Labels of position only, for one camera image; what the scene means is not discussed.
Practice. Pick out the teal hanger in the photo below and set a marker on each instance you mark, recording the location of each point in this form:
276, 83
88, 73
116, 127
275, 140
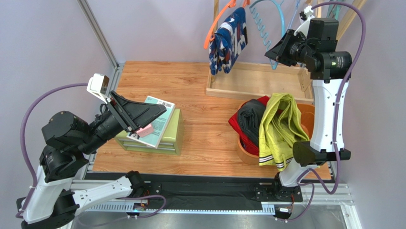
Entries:
334, 10

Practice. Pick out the black trousers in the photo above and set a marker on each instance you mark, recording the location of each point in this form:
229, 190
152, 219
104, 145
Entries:
249, 118

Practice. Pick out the pink cube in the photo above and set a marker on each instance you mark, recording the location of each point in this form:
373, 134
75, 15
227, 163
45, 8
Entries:
142, 132

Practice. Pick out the teal book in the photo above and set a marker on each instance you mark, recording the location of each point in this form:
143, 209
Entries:
159, 124

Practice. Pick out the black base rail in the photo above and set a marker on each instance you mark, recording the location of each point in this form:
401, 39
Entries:
223, 195

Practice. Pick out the aluminium frame post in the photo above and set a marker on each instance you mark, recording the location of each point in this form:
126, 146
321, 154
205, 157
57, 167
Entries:
86, 9

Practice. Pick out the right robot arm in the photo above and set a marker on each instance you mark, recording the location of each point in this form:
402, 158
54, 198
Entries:
329, 86

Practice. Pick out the red trousers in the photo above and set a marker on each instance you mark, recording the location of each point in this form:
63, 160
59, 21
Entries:
234, 124

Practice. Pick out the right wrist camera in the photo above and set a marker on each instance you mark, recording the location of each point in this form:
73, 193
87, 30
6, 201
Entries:
306, 16

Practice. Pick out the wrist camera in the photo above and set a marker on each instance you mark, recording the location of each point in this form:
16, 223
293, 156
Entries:
98, 85
306, 16

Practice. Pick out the blue wire hanger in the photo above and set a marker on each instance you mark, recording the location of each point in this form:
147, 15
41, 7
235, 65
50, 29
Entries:
297, 4

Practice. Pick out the orange hanger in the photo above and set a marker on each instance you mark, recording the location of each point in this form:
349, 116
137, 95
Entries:
217, 22

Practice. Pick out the light blue hanger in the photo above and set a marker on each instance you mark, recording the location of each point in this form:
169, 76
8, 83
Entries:
260, 24

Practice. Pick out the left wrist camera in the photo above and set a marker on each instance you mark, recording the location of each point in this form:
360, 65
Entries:
98, 85

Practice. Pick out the orange plastic basket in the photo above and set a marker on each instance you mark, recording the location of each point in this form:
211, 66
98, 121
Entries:
307, 123

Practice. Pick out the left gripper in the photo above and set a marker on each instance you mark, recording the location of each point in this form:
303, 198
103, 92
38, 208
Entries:
133, 114

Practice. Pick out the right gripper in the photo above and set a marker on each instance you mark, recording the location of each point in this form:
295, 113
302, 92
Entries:
288, 46

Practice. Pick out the yellow-green trousers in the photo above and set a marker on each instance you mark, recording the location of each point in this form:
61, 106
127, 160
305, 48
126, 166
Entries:
279, 129

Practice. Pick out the blue patterned trousers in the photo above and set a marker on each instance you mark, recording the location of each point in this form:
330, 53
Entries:
223, 56

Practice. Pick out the wooden clothes rack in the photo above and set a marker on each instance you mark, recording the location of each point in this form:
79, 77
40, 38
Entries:
251, 80

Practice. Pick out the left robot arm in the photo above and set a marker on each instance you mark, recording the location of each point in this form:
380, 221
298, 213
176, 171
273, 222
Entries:
52, 203

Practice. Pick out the green box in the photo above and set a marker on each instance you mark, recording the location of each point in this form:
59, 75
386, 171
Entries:
170, 144

